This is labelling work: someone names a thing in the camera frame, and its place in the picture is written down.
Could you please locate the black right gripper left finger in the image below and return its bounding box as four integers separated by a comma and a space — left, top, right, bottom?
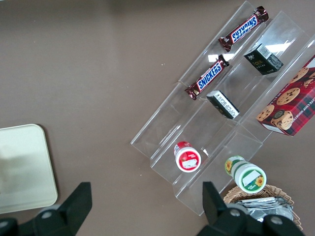
33, 181, 93, 236

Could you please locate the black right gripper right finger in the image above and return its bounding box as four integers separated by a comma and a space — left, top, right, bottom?
198, 181, 265, 236

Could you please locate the beige plastic tray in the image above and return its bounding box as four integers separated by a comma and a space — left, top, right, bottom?
0, 123, 59, 215

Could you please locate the light wicker basket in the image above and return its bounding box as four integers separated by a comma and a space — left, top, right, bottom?
222, 183, 304, 236

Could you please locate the stack of foil trays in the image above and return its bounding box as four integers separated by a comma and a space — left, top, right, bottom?
233, 196, 295, 223

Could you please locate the green sunflower yogurt bottle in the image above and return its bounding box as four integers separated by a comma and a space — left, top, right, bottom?
224, 155, 267, 194

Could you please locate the red white yogurt bottle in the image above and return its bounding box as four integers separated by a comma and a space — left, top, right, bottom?
173, 141, 202, 174

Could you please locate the clear acrylic tiered stand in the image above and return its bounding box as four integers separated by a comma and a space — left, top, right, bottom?
129, 0, 315, 217

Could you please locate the small black carton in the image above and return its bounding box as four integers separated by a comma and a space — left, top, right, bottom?
243, 43, 284, 76
206, 89, 241, 120

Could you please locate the red tartan cookie box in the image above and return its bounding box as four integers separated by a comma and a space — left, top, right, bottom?
255, 54, 315, 137

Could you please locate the Snickers chocolate bar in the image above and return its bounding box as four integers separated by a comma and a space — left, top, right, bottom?
185, 54, 230, 101
218, 6, 270, 52

